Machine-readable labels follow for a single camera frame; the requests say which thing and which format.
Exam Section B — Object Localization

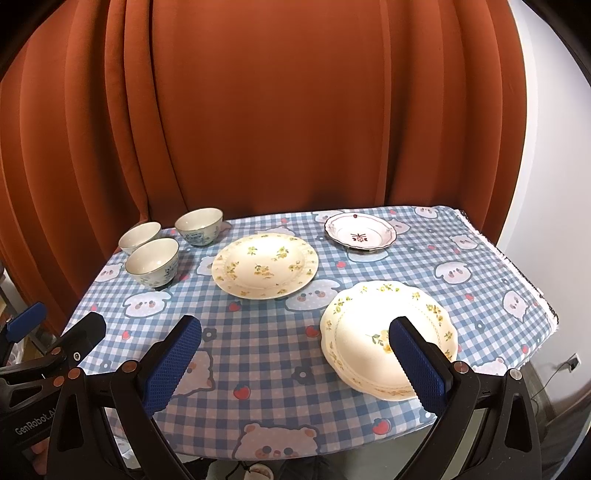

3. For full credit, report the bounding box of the blue-patterned bowl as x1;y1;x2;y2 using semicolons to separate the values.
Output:
174;207;223;247
125;238;179;289

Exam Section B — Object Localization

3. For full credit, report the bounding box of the white bowl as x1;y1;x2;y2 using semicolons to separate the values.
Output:
118;221;161;255

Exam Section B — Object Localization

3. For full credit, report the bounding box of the scalloped yellow floral plate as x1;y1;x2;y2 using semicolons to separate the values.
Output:
320;280;458;401

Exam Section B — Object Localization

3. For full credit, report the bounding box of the round yellow floral plate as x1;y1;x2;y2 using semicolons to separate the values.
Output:
211;233;320;300

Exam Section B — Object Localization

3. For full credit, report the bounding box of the pink red-rimmed plate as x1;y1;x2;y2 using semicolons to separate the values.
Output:
324;213;397;252

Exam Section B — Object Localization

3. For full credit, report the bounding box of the person's hand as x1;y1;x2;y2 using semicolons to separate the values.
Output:
31;438;49;476

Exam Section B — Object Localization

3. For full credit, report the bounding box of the blue checkered bear tablecloth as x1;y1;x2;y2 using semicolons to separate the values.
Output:
72;206;558;460

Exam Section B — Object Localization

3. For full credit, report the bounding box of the orange pleated curtain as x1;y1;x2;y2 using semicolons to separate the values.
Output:
1;1;526;334

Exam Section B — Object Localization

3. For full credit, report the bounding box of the wall power outlet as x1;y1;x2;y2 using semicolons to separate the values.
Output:
568;353;580;372

